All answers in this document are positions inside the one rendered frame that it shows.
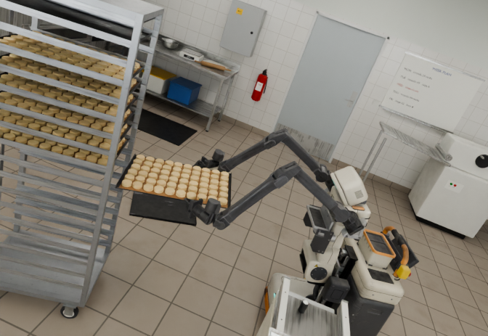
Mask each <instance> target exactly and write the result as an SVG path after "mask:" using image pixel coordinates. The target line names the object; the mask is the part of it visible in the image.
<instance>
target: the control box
mask: <svg viewBox="0 0 488 336"><path fill-rule="evenodd" d="M288 294H289V295H291V296H293V297H295V298H298V299H300V300H307V301H308V302H309V303H310V304H312V305H314V306H317V307H319V308H322V309H324V310H326V311H329V312H331V313H333V314H334V313H335V312H334V309H332V308H329V307H327V306H324V305H322V304H320V303H317V302H315V301H313V300H310V299H308V298H305V297H303V296H300V295H298V294H295V293H294V292H291V291H289V293H288Z"/></svg>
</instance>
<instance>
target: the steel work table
mask: <svg viewBox="0 0 488 336"><path fill-rule="evenodd" d="M162 38H168V39H171V40H174V39H172V38H169V37H167V36H164V35H161V34H159V35H158V41H157V44H156V48H155V53H157V54H160V55H162V56H164V57H168V58H170V59H172V60H176V61H177V62H180V63H183V64H185V65H189V66H190V67H193V68H196V69H198V70H202V71H203V72H206V73H209V74H211V75H215V76H216V77H219V78H221V81H220V84H219V88H218V91H217V94H216V98H215V101H214V104H210V103H208V102H205V101H203V100H201V99H196V100H195V101H194V102H192V103H191V104H189V105H185V104H183V103H181V102H178V101H176V100H173V99H170V98H168V97H167V94H168V92H165V93H163V94H158V93H155V92H154V91H151V90H148V89H147V90H146V92H147V93H148V94H152V95H154V96H156V97H159V98H161V99H164V100H166V101H168V102H171V103H174V104H176V105H179V106H181V107H184V108H186V109H188V110H191V111H193V112H196V113H199V114H201V115H204V116H206V117H208V118H209V120H208V124H207V127H206V132H208V130H209V128H210V125H211V121H212V118H213V116H214V115H215V114H217V112H219V111H220V110H221V112H220V114H219V118H218V121H219V122H220V120H221V117H222V114H223V112H224V108H225V105H226V103H227V98H228V96H229V92H230V89H231V87H232V82H233V80H234V77H235V75H236V74H238V72H239V69H240V65H239V64H237V63H235V62H232V61H229V60H226V59H224V58H222V57H219V56H216V55H214V54H211V53H209V52H205V51H203V50H201V49H198V48H195V47H193V46H190V45H188V44H185V43H182V42H180V41H177V40H174V41H176V42H178V43H179V44H178V46H177V47H176V48H175V49H169V48H166V47H165V46H164V45H163V44H162ZM150 41H151V40H148V41H141V42H140V44H142V45H145V46H148V47H150ZM109 48H110V41H107V43H106V47H105V50H107V51H109ZM184 49H190V50H193V51H195V52H198V53H201V54H203V56H204V58H203V60H212V61H214V62H217V63H219V64H221V65H223V66H226V67H228V69H229V70H231V71H228V70H225V71H223V70H217V69H214V68H212V67H206V66H203V65H201V64H200V63H197V62H193V61H191V60H188V59H185V58H183V57H180V56H179V53H180V52H181V51H182V50H184ZM128 55H129V47H127V49H126V56H125V57H128ZM203 60H202V61H203ZM230 77H231V80H230V82H229V86H228V89H227V93H226V96H225V98H224V102H223V105H222V108H220V107H217V106H216V105H217V102H218V100H219V95H220V93H221V88H222V86H223V83H224V80H227V79H228V78H230Z"/></svg>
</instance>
